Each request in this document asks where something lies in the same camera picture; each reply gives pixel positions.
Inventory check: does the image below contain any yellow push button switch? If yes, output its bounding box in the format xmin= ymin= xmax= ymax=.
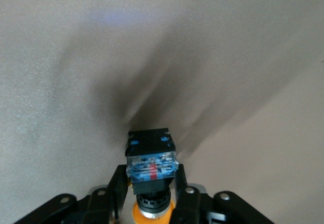
xmin=126 ymin=127 xmax=180 ymax=224

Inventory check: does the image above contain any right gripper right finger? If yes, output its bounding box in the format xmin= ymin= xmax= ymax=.
xmin=171 ymin=163 xmax=209 ymax=224

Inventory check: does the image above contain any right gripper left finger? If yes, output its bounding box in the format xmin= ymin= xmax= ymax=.
xmin=85 ymin=164 xmax=132 ymax=224

